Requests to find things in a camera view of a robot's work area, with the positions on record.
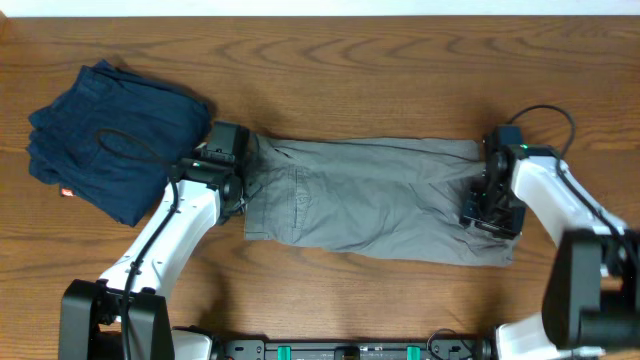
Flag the grey shorts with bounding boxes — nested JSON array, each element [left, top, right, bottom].
[[244, 135, 517, 267]]

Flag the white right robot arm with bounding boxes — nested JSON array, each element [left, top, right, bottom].
[[461, 144, 639, 359]]

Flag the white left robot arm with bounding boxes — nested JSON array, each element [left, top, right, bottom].
[[58, 170, 243, 359]]

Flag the folded navy blue garment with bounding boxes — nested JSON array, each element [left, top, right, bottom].
[[27, 60, 211, 226]]

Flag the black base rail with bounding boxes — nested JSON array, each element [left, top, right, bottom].
[[172, 327, 496, 360]]

